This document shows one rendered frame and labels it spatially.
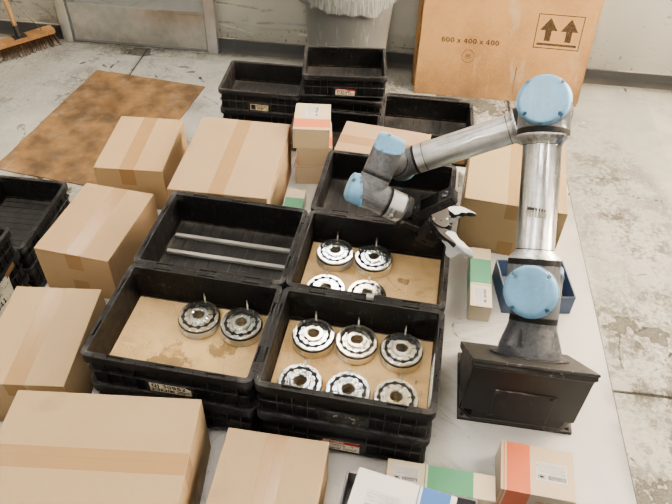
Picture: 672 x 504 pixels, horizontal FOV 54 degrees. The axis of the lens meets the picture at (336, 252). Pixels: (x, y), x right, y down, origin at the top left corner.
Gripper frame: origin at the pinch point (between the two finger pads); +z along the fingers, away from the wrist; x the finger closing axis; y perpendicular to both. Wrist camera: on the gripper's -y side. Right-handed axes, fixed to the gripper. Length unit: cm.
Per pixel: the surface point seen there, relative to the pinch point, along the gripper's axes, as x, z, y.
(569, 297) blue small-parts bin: -3.7, 36.5, 11.5
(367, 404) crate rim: 51, -18, 11
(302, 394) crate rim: 51, -31, 16
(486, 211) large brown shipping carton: -26.3, 10.6, 13.9
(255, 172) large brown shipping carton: -26, -57, 36
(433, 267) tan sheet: -2.4, -1.9, 20.0
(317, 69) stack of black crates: -162, -45, 87
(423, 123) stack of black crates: -126, 7, 65
